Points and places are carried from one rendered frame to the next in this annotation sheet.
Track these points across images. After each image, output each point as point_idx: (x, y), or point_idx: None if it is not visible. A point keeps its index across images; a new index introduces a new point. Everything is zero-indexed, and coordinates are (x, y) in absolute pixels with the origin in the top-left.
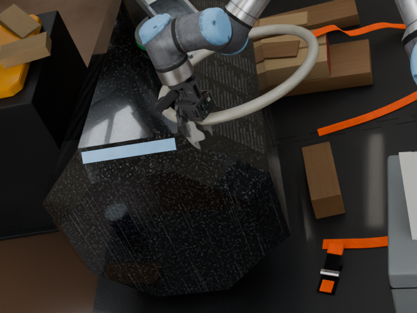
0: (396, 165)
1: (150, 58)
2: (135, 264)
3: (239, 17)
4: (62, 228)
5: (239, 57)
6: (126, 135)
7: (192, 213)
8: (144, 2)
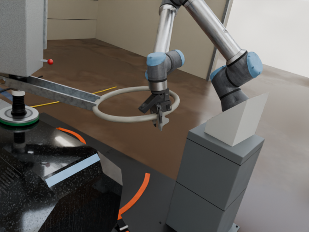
0: (195, 131)
1: (156, 74)
2: None
3: None
4: None
5: None
6: (68, 160)
7: (99, 204)
8: (37, 86)
